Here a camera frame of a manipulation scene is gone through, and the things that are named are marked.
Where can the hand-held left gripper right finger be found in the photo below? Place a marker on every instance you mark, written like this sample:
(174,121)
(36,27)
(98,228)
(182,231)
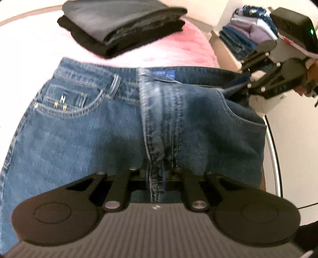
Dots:
(164,175)

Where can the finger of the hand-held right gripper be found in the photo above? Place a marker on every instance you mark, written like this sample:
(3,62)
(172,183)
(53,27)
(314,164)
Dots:
(265,83)
(254,60)

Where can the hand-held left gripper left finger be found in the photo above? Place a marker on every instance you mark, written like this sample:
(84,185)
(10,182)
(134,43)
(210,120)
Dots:
(148,175)

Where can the blue denim jeans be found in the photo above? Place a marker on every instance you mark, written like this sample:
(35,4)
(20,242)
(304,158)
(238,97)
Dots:
(87,139)

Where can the stack of folded clothes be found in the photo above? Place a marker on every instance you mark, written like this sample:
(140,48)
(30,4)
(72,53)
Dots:
(244,32)

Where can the person's right hand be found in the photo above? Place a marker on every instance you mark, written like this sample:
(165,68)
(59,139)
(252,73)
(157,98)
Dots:
(311,81)

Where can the white shelf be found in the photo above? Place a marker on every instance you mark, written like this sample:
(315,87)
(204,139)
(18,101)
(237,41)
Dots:
(224,52)

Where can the pink ribbed blanket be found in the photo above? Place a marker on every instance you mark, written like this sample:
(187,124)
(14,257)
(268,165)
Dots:
(178,47)

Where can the dark grey folded pants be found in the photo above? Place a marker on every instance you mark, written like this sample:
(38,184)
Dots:
(116,17)

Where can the black folded garment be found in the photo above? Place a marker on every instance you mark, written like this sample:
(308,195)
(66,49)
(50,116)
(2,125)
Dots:
(87,41)

